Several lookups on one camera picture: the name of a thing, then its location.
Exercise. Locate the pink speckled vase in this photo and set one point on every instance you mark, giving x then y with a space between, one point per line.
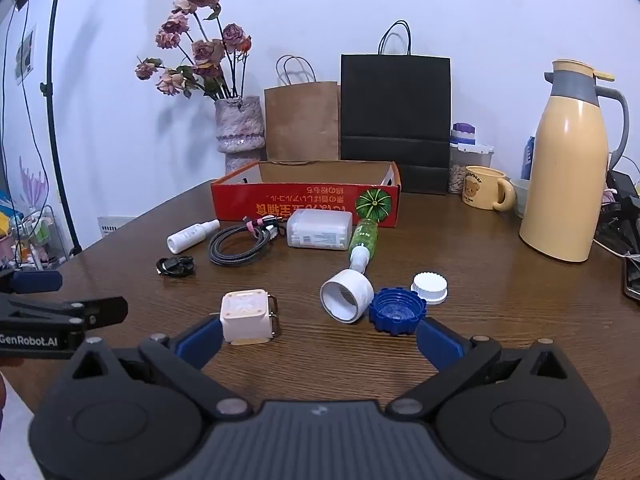
239 125

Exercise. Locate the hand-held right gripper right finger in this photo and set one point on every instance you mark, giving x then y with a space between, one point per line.
439 344

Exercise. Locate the small white bottle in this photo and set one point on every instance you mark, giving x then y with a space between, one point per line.
187 236

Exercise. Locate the black device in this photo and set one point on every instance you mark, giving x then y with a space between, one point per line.
622 215

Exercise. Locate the clear food container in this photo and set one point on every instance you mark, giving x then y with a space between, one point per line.
467 157

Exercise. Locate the purple wall decoration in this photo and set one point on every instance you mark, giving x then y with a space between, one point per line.
32 185

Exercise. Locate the black paper bag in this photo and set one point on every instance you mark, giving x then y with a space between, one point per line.
395 105

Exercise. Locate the green spray bottle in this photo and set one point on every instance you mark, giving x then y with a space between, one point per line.
364 240

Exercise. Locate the cream thermos jug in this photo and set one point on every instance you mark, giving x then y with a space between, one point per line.
565 170

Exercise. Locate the wall poster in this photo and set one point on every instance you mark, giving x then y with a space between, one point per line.
25 55

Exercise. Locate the dried pink flowers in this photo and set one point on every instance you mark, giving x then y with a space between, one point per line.
207 52

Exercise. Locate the blue drink can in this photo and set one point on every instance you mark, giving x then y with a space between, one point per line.
528 157

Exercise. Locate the purple lidded jar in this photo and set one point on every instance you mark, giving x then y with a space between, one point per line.
465 134

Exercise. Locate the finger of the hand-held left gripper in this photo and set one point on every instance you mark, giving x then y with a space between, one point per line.
37 282
100 309

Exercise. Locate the yellow bear mug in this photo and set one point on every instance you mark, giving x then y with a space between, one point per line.
482 187

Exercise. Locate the brown paper bag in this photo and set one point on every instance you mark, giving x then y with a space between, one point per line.
300 120

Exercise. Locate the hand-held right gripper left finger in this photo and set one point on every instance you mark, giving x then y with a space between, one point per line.
200 344

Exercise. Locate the white ridged cap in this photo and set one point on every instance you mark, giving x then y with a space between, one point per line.
429 287

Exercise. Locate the translucent plastic box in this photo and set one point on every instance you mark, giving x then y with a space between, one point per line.
319 230

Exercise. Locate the white grilled box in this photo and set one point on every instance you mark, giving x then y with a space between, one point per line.
115 226

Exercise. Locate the red cardboard box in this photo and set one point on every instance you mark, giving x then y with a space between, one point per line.
300 201

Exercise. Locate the grey cup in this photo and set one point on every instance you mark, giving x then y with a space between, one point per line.
521 197

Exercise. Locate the black phone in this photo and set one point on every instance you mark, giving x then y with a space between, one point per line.
632 280

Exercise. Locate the cream square case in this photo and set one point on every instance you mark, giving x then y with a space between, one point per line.
245 320

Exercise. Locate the white tape roll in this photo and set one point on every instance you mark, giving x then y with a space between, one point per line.
361 290

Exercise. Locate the blue ridged cap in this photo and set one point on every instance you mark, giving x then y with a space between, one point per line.
397 312

